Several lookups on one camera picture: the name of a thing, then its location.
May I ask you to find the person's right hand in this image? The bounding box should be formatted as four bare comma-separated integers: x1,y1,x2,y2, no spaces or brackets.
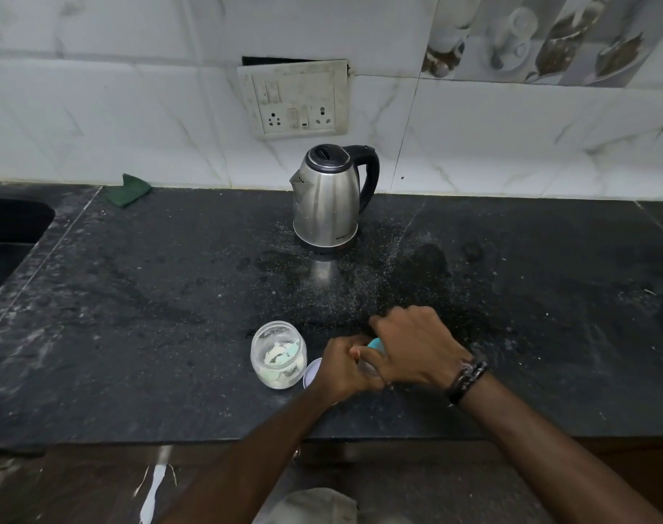
350,306,474,390

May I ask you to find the person's left hand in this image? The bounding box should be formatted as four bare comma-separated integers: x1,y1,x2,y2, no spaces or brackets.
309,335,386,405

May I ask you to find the jar with teal lid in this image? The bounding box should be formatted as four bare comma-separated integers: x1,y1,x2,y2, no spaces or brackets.
358,337,387,376

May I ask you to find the person's left forearm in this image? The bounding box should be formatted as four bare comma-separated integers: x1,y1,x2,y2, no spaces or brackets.
155,387,339,524

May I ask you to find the person's right forearm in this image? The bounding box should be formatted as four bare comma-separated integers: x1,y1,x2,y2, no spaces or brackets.
461,372,663,524

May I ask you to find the clear glass jar white powder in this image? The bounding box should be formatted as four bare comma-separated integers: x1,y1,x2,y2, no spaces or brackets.
250,321,308,390

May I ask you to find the stainless steel electric kettle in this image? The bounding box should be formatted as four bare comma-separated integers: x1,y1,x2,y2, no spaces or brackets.
289,144,380,250

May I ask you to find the person's grey clothing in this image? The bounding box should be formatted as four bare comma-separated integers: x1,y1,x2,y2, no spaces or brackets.
254,488,414,524

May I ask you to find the green scrub cloth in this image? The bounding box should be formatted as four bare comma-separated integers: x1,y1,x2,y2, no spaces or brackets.
102,173,152,208

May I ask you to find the black kitchen sink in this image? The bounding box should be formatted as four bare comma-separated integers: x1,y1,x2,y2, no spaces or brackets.
0,197,56,301

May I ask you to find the black beaded wrist bracelet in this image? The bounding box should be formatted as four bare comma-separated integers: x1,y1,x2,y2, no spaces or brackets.
446,360,490,406

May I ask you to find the white wall switch socket plate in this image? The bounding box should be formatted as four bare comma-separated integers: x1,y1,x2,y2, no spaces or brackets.
237,59,351,140

